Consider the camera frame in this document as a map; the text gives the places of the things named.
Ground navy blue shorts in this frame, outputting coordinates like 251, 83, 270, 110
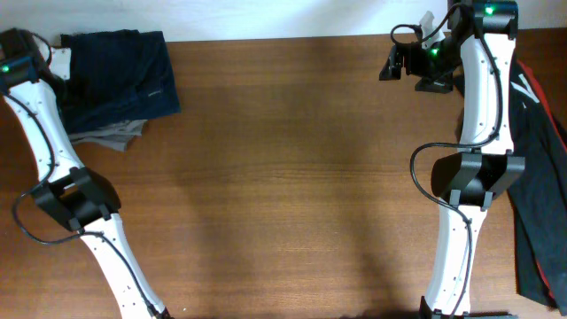
60, 29, 181, 134

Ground right black cable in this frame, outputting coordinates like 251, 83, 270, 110
389, 2, 505, 319

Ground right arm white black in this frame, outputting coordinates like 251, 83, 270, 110
379, 1, 525, 318

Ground grey folded garment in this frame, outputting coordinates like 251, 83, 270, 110
68, 120, 147, 152

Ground black garment with red trim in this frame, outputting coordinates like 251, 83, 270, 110
508, 58, 566, 316

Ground black cable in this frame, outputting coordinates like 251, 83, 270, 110
4, 33, 160, 319
389, 2, 505, 319

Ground left black cable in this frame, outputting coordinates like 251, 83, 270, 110
4, 33, 160, 319

